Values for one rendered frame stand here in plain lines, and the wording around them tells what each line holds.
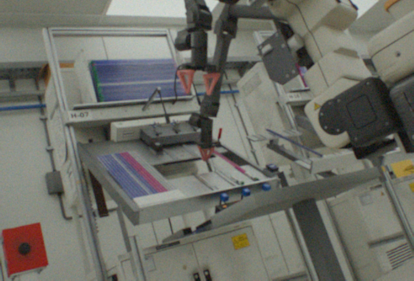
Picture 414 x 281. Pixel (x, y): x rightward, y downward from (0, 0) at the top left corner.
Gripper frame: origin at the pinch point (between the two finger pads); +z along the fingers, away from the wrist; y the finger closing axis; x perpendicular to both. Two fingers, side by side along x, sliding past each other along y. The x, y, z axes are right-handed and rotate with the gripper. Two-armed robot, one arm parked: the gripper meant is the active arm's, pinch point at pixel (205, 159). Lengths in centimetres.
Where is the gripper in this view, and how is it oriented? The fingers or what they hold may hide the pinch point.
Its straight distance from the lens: 206.4
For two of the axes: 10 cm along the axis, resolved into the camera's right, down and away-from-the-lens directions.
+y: -8.4, 1.0, -5.4
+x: 5.5, 2.3, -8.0
